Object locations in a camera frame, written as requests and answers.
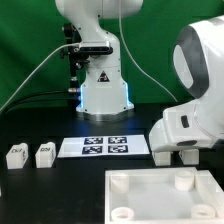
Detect grey camera on stand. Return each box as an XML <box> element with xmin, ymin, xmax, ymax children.
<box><xmin>79</xmin><ymin>41</ymin><xmax>113</xmax><ymax>55</ymax></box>

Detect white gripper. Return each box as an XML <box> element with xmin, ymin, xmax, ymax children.
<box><xmin>148</xmin><ymin>105</ymin><xmax>224</xmax><ymax>154</ymax></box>

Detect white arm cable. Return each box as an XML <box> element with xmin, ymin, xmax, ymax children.
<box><xmin>118</xmin><ymin>0</ymin><xmax>179</xmax><ymax>103</ymax></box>

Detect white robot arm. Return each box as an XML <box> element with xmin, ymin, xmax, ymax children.
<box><xmin>55</xmin><ymin>0</ymin><xmax>224</xmax><ymax>152</ymax></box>

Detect white sheet with tags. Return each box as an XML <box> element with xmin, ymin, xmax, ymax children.
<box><xmin>58</xmin><ymin>135</ymin><xmax>149</xmax><ymax>158</ymax></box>

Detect grey cable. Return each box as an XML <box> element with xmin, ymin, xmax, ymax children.
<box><xmin>0</xmin><ymin>43</ymin><xmax>81</xmax><ymax>114</ymax></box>

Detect white square tabletop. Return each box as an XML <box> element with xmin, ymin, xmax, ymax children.
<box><xmin>104</xmin><ymin>167</ymin><xmax>224</xmax><ymax>224</ymax></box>

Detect black cables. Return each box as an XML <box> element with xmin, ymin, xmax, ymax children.
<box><xmin>0</xmin><ymin>89</ymin><xmax>81</xmax><ymax>116</ymax></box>

